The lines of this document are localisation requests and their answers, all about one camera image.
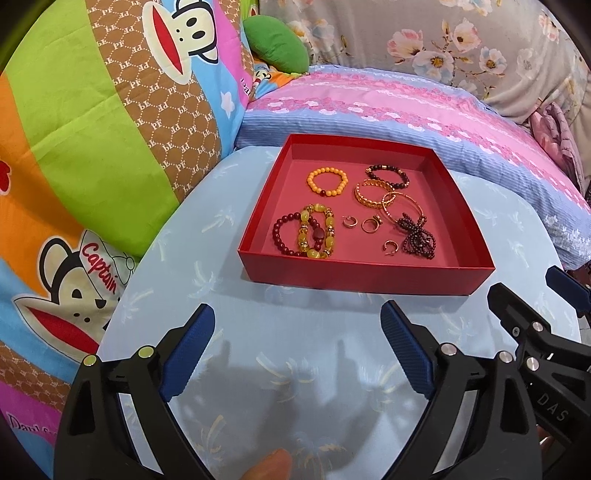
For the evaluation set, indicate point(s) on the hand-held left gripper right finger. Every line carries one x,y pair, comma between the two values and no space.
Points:
406,350

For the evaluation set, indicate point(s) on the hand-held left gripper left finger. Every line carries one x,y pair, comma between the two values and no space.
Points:
189,350

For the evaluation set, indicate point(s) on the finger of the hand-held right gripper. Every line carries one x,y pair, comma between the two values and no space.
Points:
512,307
563,284

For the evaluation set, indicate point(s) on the small gold hoop earring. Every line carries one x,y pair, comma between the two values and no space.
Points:
390,248

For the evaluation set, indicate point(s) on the red cardboard box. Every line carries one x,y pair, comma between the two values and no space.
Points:
323,272

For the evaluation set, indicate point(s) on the thin gold bangle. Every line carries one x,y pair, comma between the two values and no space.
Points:
387,199

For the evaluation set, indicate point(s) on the wide gold cuff bangle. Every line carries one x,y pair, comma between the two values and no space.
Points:
364,198

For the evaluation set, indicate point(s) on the person's right hand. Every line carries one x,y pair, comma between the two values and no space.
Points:
547,445

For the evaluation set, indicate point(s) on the person's left hand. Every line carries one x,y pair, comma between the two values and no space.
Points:
270,467

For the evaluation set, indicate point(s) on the pink crumpled cloth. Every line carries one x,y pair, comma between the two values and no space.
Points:
561,143

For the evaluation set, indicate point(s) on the pink blue striped pillow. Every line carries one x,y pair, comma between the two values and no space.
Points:
392,106

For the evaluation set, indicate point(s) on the colourful monkey cartoon pillow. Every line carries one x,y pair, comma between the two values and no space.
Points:
69,115

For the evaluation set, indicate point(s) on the grey floral sheet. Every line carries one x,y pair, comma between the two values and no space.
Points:
369,32

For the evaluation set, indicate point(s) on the green pillow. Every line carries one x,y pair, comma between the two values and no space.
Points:
277,46

